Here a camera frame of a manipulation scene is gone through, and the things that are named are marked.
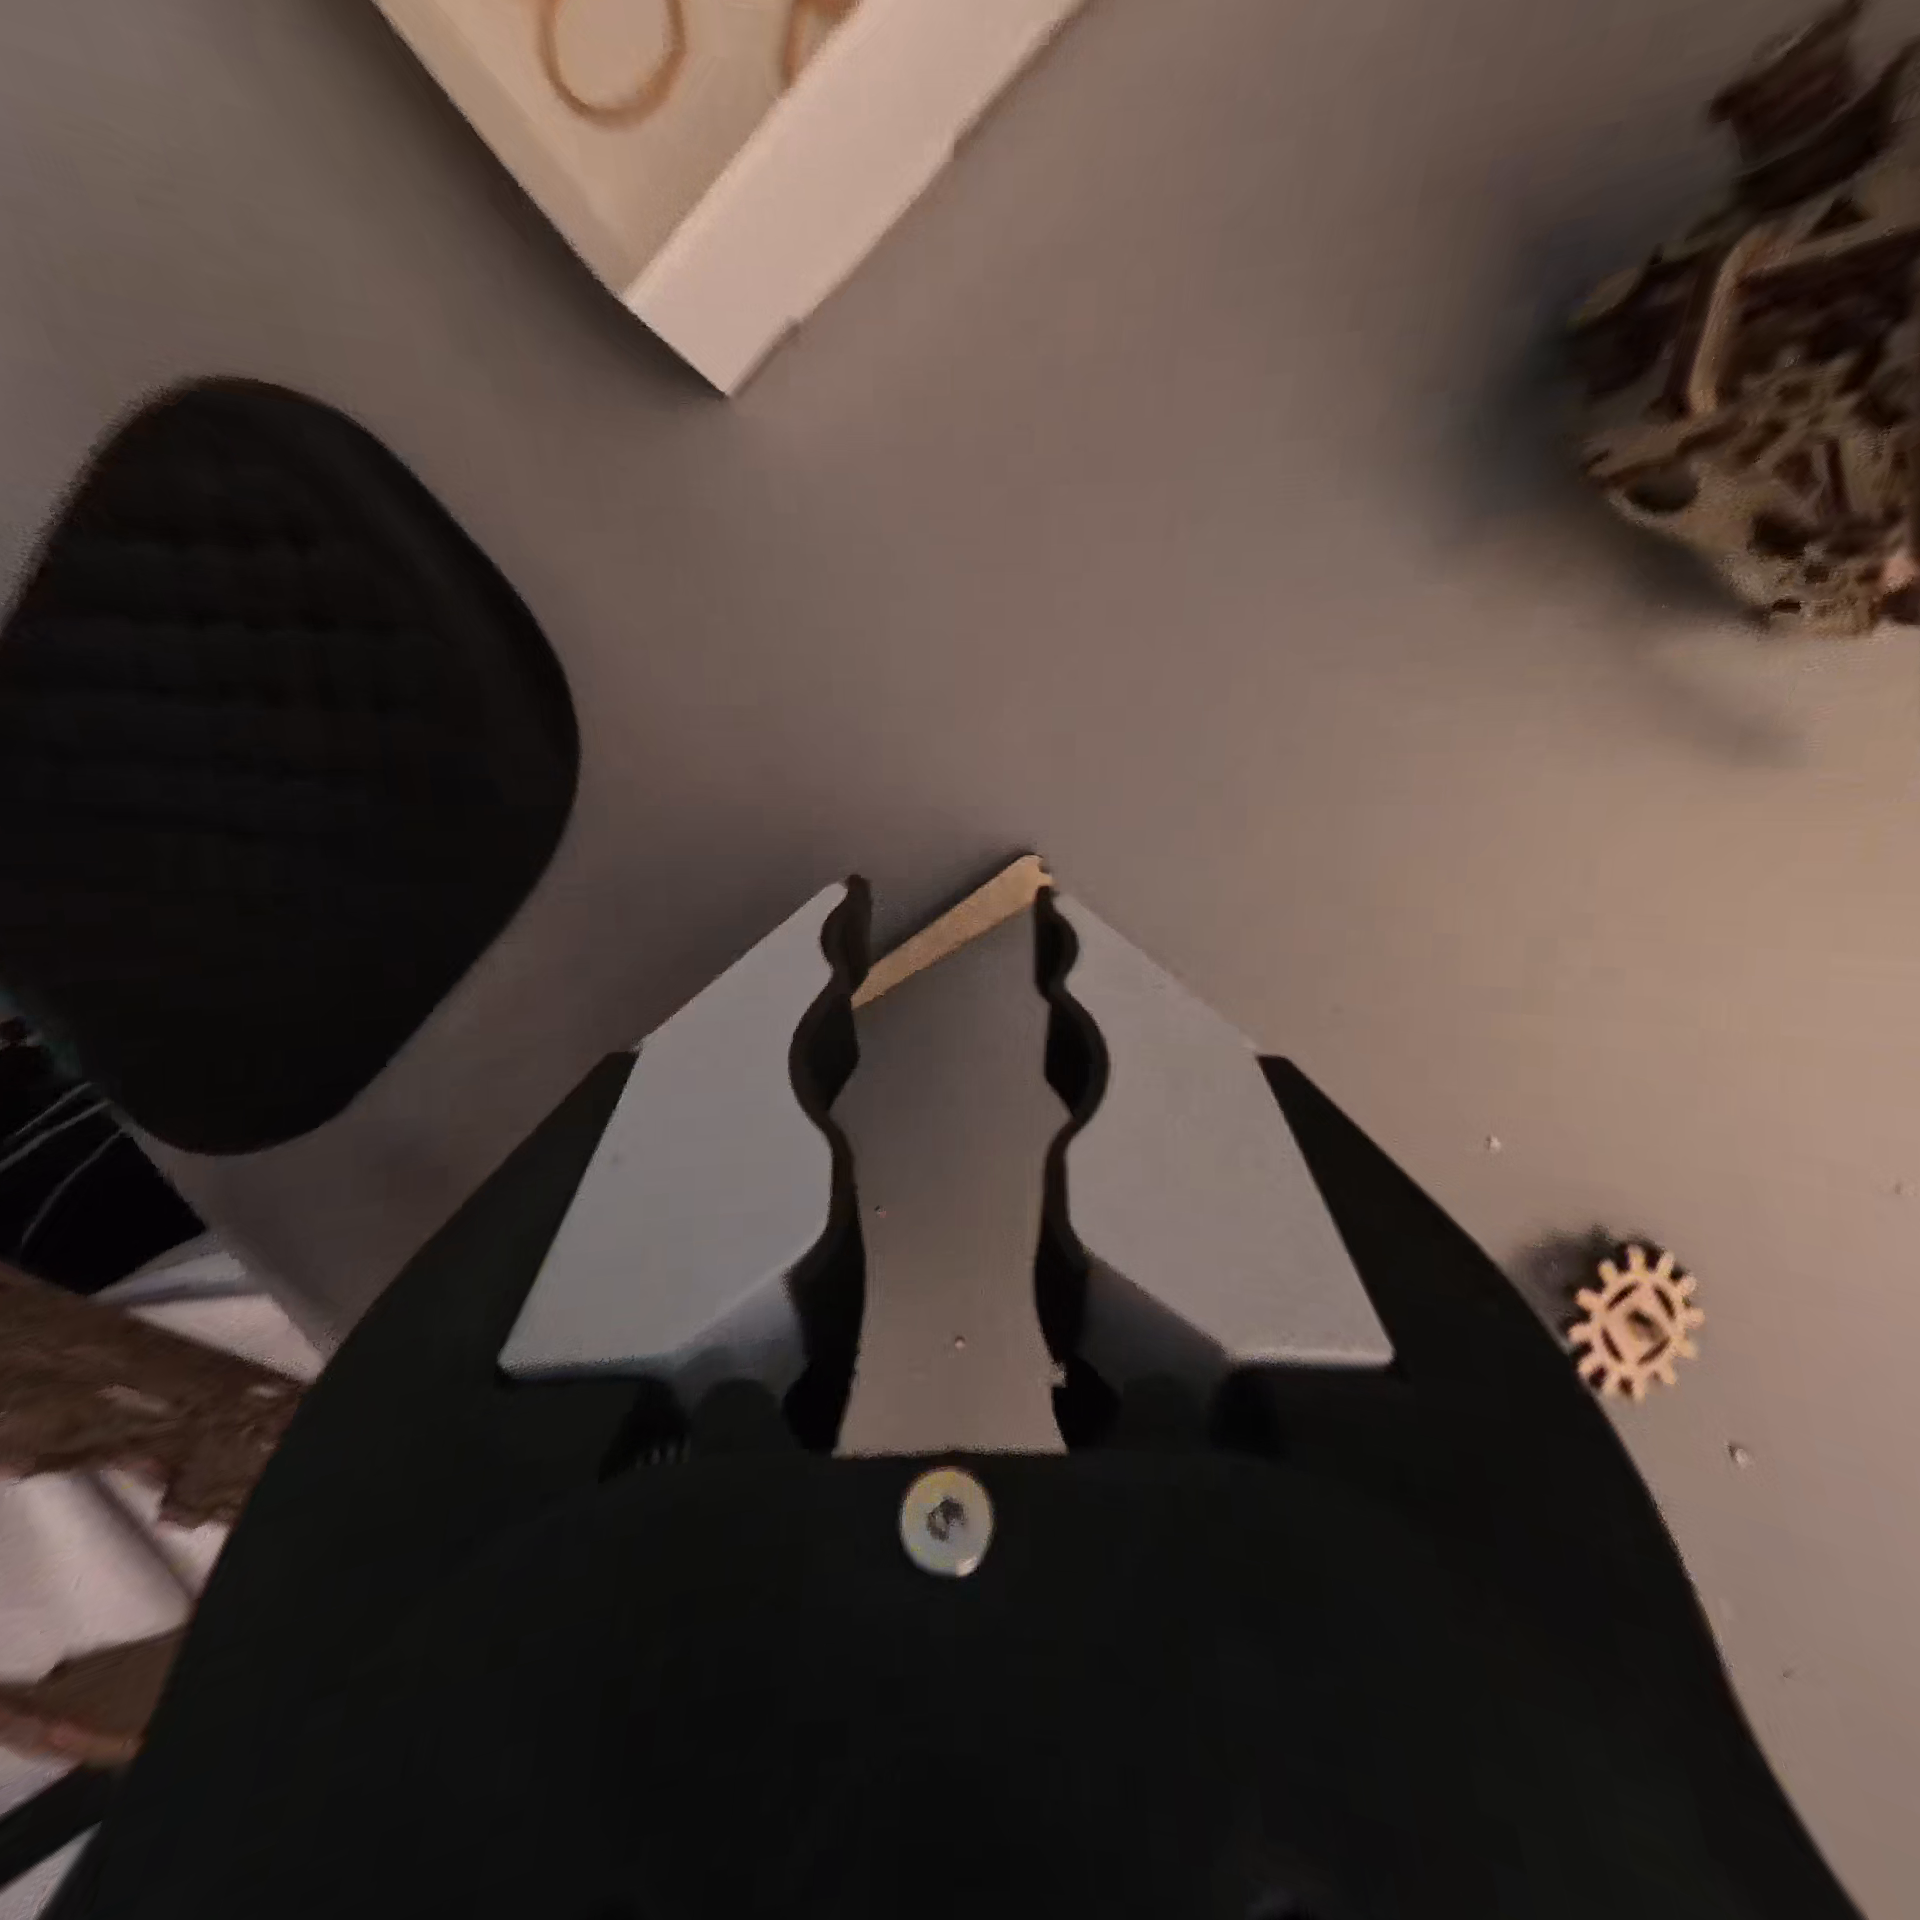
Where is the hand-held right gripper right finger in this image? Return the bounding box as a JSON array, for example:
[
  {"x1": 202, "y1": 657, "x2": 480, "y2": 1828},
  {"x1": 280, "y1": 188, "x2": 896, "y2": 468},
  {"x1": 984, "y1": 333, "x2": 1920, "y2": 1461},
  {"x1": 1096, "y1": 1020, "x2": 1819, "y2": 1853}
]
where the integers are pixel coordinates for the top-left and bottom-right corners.
[{"x1": 1032, "y1": 885, "x2": 1402, "y2": 1453}]

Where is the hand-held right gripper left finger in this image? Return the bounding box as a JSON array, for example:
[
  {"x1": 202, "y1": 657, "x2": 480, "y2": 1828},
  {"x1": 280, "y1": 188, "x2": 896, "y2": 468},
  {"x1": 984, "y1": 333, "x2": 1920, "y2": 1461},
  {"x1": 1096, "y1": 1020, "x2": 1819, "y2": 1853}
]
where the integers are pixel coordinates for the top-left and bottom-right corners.
[{"x1": 498, "y1": 872, "x2": 876, "y2": 1448}]

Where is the long wooden strip part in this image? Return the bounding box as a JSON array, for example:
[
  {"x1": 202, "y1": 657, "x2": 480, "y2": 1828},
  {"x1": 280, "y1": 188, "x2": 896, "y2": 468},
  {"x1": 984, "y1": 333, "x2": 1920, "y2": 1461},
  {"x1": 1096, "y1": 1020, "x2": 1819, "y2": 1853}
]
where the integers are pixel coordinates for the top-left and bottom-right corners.
[{"x1": 850, "y1": 854, "x2": 1056, "y2": 1009}]

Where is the dark wooden model assembly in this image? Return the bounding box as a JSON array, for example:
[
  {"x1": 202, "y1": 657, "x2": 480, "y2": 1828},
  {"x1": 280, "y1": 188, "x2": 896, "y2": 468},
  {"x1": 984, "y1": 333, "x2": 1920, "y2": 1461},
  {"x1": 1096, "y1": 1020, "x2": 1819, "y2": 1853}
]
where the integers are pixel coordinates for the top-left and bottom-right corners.
[{"x1": 1563, "y1": 0, "x2": 1920, "y2": 640}]

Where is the pale wooden gear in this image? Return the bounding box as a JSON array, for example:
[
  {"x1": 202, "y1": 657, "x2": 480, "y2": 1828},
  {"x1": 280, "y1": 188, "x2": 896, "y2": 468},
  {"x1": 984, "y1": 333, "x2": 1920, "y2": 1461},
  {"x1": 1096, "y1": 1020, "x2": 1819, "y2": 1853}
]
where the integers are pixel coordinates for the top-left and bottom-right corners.
[{"x1": 1563, "y1": 1236, "x2": 1707, "y2": 1402}]

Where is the black chair seat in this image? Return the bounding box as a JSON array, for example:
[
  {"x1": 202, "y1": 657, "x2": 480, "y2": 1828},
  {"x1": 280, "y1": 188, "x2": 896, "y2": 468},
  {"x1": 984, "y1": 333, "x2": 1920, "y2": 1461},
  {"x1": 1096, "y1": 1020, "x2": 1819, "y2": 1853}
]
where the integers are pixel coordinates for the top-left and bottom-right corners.
[{"x1": 0, "y1": 374, "x2": 585, "y2": 1157}]

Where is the blurred brown object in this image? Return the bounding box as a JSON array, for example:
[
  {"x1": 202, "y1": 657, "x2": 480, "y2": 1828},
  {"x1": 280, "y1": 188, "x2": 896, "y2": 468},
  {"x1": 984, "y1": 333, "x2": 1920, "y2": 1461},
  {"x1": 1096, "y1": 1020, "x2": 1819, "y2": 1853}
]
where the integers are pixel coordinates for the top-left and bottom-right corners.
[{"x1": 0, "y1": 1263, "x2": 306, "y2": 1527}]

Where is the white cardboard tray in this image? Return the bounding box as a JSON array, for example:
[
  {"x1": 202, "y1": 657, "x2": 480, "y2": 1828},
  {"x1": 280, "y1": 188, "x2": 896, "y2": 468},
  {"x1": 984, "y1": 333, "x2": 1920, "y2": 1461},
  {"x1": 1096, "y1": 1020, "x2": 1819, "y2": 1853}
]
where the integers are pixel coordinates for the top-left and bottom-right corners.
[{"x1": 369, "y1": 0, "x2": 1088, "y2": 399}]

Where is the pile of tan rubber bands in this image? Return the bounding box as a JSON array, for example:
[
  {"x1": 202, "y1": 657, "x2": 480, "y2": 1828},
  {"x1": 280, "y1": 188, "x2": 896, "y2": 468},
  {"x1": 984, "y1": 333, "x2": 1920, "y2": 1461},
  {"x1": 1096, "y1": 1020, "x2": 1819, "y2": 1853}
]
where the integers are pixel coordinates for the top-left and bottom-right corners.
[{"x1": 537, "y1": 0, "x2": 865, "y2": 125}]

